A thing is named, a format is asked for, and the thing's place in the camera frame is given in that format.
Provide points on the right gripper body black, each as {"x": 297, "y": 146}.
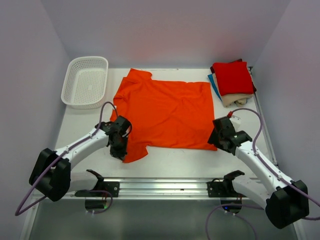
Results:
{"x": 221, "y": 146}

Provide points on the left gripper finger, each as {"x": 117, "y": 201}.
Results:
{"x": 114, "y": 152}
{"x": 122, "y": 153}

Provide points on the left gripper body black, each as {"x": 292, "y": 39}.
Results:
{"x": 122, "y": 141}

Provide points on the orange t shirt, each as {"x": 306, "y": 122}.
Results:
{"x": 165, "y": 114}

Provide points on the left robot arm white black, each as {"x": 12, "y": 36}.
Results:
{"x": 52, "y": 174}

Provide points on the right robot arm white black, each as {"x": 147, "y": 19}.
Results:
{"x": 283, "y": 200}

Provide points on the folded beige t shirt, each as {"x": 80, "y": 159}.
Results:
{"x": 239, "y": 99}

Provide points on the folded dark red t shirt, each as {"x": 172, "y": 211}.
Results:
{"x": 249, "y": 68}

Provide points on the folded blue t shirt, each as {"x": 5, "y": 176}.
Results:
{"x": 212, "y": 81}

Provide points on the white plastic basket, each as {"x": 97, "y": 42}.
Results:
{"x": 85, "y": 82}

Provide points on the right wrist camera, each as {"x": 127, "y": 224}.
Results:
{"x": 235, "y": 120}

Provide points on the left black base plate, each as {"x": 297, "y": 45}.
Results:
{"x": 113, "y": 187}

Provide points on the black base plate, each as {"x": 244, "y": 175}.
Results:
{"x": 217, "y": 188}
{"x": 113, "y": 187}

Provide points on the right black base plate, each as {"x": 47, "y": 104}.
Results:
{"x": 217, "y": 188}

